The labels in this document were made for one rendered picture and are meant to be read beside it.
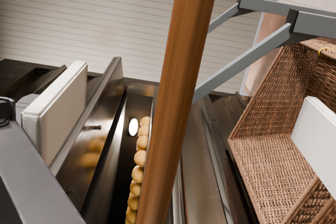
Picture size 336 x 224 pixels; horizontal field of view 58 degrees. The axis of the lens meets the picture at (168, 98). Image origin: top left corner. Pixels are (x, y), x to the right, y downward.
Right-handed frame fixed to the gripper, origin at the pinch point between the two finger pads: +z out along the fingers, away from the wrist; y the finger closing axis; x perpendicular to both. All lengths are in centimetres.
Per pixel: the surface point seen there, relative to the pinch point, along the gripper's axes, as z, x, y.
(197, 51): 7.1, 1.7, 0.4
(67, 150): 54, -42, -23
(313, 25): 45, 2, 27
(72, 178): 52, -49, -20
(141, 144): 113, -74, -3
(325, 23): 45, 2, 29
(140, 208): 7.3, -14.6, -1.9
